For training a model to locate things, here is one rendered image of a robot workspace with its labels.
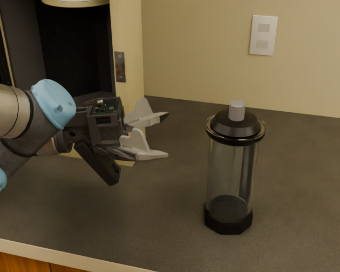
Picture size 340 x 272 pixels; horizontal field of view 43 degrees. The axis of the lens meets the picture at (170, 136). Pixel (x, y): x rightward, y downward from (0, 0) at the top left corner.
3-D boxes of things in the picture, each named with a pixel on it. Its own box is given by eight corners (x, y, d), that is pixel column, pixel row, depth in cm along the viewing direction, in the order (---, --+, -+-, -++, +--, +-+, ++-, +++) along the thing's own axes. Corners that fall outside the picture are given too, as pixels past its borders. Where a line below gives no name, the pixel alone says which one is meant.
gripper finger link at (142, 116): (167, 92, 83) (126, 108, 79) (169, 119, 86) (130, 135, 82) (157, 87, 86) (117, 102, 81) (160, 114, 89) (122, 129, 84)
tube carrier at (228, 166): (249, 197, 94) (259, 110, 83) (258, 232, 85) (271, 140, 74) (199, 197, 94) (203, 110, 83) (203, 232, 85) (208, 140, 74)
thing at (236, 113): (255, 122, 83) (258, 91, 80) (264, 148, 76) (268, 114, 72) (208, 122, 83) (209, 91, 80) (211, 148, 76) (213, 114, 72)
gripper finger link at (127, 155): (129, 158, 73) (92, 144, 77) (130, 165, 73) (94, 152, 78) (147, 144, 76) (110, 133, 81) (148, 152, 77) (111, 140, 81)
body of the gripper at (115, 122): (120, 114, 73) (50, 120, 74) (127, 156, 78) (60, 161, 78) (124, 95, 80) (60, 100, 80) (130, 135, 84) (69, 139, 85)
